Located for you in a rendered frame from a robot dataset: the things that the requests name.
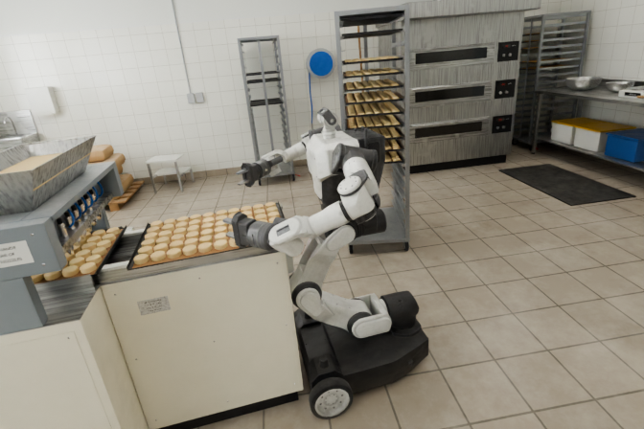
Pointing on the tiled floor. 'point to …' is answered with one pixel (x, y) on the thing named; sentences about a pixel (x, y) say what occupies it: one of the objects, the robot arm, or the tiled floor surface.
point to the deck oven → (461, 78)
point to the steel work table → (581, 113)
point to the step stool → (169, 169)
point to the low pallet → (125, 196)
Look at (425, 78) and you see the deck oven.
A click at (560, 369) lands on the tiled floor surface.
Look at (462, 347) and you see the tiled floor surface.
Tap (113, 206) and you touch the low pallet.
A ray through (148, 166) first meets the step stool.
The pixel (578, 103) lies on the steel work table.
